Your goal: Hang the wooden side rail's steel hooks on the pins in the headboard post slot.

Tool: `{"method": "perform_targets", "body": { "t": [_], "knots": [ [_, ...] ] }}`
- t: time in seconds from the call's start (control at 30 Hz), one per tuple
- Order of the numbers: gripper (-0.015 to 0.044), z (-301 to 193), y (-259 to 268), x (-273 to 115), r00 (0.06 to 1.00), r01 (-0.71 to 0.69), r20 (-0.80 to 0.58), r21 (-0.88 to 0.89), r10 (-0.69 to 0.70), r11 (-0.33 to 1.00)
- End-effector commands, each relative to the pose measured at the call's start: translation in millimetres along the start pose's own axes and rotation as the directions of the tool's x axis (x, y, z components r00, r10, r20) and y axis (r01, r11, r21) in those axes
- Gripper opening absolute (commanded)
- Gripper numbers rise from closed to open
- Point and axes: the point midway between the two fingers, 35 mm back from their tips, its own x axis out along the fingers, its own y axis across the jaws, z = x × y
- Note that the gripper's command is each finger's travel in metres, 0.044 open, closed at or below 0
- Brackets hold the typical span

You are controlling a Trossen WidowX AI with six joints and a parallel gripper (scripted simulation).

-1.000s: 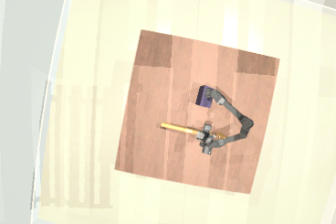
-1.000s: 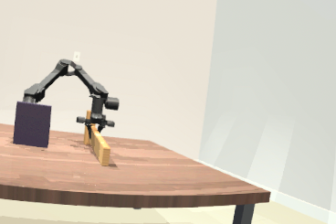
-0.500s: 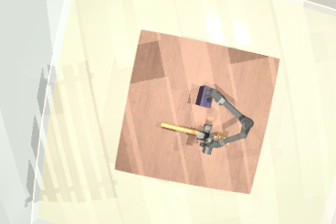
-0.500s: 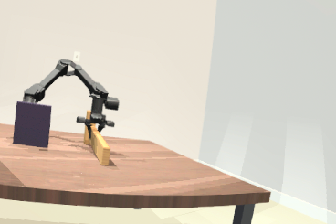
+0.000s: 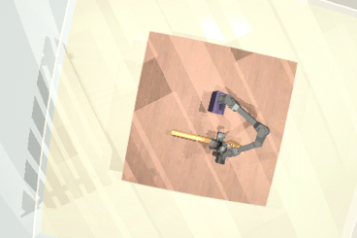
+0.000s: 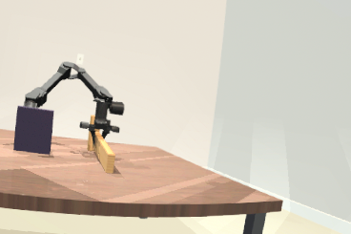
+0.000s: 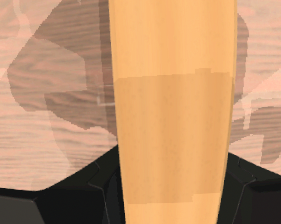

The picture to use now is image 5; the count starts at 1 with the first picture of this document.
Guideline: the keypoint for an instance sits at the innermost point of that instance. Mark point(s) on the wooden slotted post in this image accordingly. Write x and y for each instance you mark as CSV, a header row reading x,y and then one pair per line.
x,y
234,144

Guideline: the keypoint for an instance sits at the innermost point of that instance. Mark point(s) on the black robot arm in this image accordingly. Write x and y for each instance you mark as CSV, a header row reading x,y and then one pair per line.
x,y
262,131

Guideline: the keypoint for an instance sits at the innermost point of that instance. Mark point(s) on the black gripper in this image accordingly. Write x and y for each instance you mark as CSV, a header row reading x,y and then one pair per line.
x,y
220,137

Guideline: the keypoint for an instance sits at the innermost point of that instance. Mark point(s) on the light wooden board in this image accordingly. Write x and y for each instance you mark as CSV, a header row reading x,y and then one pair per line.
x,y
192,136

